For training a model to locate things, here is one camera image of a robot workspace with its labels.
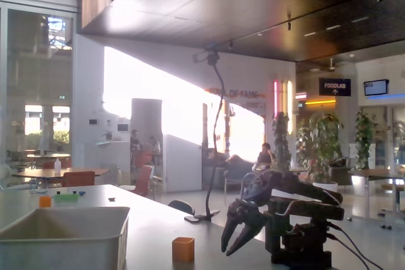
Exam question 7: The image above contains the orange cube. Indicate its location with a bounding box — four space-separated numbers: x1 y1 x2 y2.
171 236 195 263

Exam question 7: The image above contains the white plastic bin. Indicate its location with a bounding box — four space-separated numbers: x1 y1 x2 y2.
0 206 131 270

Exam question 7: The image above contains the green block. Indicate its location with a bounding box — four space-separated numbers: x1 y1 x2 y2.
53 193 79 203

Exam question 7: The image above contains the dark sofa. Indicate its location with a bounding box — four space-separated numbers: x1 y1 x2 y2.
202 148 254 189

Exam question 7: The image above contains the dark green perforated chair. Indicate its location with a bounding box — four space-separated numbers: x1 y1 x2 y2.
167 199 195 216

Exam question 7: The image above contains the seated person in dark shirt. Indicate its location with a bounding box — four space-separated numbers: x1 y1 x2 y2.
256 142 276 167

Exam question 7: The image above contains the white partition panel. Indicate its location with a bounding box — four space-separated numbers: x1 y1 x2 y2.
164 133 203 193

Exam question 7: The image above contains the tall narrow green plant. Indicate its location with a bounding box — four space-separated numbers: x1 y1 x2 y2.
271 111 292 170

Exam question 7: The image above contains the large leafy green plant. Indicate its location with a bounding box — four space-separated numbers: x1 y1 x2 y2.
296 113 345 183

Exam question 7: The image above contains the orange chair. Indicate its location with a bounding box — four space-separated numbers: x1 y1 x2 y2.
125 165 153 199
61 171 96 188
42 159 72 169

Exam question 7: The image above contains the person in light shirt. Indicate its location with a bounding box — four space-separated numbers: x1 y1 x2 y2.
148 135 161 154

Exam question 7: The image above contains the white light tube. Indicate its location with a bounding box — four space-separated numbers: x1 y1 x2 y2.
287 80 294 136

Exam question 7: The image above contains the yellow light strip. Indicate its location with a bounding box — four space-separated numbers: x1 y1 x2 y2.
304 99 337 106

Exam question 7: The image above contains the wooden table with metal legs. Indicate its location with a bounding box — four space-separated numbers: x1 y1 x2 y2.
347 168 405 221

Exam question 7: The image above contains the slim leafy green plant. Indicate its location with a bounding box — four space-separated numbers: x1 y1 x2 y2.
354 111 377 170

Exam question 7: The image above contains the black foodlab sign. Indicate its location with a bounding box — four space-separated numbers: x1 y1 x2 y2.
318 77 352 97

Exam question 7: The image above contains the grey metal frame chair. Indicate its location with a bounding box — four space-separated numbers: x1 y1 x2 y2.
223 171 256 204

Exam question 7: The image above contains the black gooseneck clamp mount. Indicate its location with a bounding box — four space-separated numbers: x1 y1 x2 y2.
184 58 228 223

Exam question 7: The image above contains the black cable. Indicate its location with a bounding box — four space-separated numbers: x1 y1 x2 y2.
327 233 371 270
327 221 384 270

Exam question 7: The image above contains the wall monitor screen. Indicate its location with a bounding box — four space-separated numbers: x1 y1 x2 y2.
363 78 390 97

